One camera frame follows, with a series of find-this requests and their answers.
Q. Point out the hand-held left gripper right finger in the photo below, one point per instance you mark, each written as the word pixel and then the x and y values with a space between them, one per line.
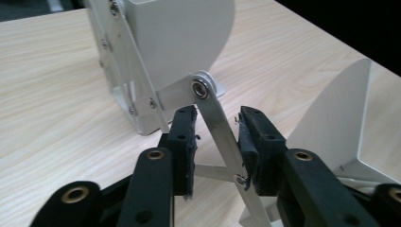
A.
pixel 302 189

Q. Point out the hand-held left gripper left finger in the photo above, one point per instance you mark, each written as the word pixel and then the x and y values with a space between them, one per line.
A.
pixel 157 183

